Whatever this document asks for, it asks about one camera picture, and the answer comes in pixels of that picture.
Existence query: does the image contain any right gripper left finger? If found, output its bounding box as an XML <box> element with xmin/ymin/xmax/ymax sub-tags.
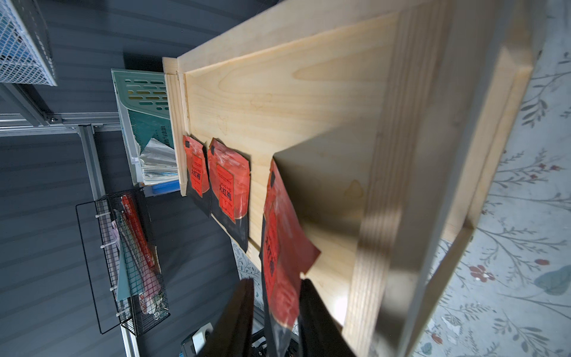
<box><xmin>198</xmin><ymin>278</ymin><xmax>254</xmax><ymax>357</ymax></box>

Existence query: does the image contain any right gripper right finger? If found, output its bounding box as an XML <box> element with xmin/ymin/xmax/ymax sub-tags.
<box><xmin>298</xmin><ymin>279</ymin><xmax>355</xmax><ymax>356</ymax></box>

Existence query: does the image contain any red tea bag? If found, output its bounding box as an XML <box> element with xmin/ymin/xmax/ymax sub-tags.
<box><xmin>183</xmin><ymin>135</ymin><xmax>212</xmax><ymax>217</ymax></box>
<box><xmin>207</xmin><ymin>138</ymin><xmax>251</xmax><ymax>251</ymax></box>
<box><xmin>260</xmin><ymin>160</ymin><xmax>321</xmax><ymax>356</ymax></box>

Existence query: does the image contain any red tea bag bottom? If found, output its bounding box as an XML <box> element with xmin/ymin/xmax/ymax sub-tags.
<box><xmin>207</xmin><ymin>138</ymin><xmax>251</xmax><ymax>251</ymax></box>

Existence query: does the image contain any wooden two-tier shelf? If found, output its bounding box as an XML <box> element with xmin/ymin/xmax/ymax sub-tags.
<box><xmin>163</xmin><ymin>1</ymin><xmax>546</xmax><ymax>356</ymax></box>

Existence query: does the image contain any red folder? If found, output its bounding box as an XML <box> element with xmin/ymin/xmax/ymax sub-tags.
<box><xmin>121</xmin><ymin>194</ymin><xmax>155</xmax><ymax>269</ymax></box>

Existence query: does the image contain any green file organizer box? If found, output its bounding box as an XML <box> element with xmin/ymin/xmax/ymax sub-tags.
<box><xmin>111</xmin><ymin>69</ymin><xmax>178</xmax><ymax>186</ymax></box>

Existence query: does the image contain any black wire basket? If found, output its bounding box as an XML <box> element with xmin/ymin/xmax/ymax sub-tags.
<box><xmin>75</xmin><ymin>189</ymin><xmax>170</xmax><ymax>337</ymax></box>

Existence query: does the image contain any white mesh wall basket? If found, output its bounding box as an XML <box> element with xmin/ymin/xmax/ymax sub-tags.
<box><xmin>1</xmin><ymin>0</ymin><xmax>57</xmax><ymax>86</ymax></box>

